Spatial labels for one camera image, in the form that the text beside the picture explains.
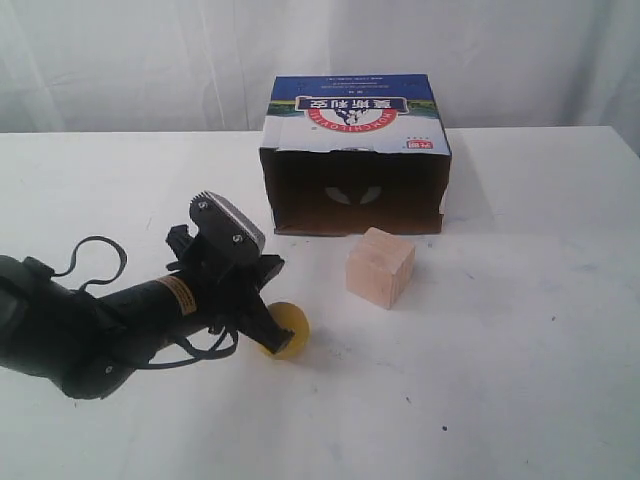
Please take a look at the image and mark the blue white cardboard box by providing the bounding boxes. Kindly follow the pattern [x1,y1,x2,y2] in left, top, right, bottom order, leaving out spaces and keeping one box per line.
[259,73,452,237]

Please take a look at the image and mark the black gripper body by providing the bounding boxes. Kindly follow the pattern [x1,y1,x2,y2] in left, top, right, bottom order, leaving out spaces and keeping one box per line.
[166,224,261,325]

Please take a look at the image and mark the black cable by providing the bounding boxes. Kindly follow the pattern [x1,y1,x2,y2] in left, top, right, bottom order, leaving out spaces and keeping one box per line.
[52,235,129,291]

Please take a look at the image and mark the light wooden block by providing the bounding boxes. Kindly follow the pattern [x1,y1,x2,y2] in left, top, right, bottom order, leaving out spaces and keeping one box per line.
[345,227,416,310]

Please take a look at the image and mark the white curtain backdrop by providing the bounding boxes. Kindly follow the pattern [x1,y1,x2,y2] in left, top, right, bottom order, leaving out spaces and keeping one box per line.
[1,1,639,141]

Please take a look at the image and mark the yellow ball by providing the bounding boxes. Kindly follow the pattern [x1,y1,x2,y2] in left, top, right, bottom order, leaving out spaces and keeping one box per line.
[259,302,311,361]

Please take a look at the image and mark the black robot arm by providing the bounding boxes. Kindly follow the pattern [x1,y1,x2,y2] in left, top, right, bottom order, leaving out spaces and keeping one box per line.
[1,225,294,400]

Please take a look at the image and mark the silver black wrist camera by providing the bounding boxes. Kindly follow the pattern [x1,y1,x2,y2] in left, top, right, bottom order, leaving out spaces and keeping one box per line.
[189,191,266,265]

